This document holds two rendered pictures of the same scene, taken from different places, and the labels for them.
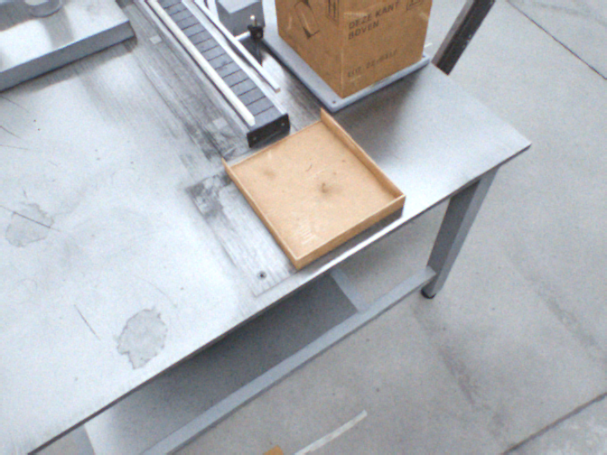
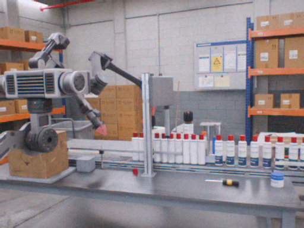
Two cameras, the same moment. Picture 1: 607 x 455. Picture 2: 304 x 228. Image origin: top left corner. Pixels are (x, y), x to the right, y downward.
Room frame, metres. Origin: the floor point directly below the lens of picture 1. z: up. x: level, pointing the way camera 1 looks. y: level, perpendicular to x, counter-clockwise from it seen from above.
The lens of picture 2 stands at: (2.95, -0.94, 1.45)
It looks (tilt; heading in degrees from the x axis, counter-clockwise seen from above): 7 degrees down; 136
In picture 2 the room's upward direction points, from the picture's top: 2 degrees counter-clockwise
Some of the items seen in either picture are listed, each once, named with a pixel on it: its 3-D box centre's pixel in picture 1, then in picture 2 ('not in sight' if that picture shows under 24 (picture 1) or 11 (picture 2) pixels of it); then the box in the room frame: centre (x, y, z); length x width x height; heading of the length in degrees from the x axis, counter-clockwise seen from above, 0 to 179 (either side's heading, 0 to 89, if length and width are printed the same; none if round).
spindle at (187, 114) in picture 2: not in sight; (188, 126); (1.35, 1.06, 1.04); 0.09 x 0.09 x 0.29
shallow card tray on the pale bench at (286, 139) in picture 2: not in sight; (286, 140); (1.85, 2.02, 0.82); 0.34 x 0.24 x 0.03; 27
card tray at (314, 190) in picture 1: (310, 181); not in sight; (0.60, -0.02, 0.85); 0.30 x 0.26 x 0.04; 28
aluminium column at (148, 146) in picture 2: not in sight; (147, 124); (1.59, 0.34, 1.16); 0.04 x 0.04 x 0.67; 28
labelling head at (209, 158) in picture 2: not in sight; (210, 142); (1.81, 0.72, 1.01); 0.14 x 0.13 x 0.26; 28
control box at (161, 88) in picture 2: not in sight; (158, 91); (1.62, 0.42, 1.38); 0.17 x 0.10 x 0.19; 83
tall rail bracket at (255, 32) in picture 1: (250, 51); not in sight; (0.96, 0.08, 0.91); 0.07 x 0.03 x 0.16; 118
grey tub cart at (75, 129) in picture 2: not in sight; (71, 144); (-1.21, 1.29, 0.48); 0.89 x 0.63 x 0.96; 130
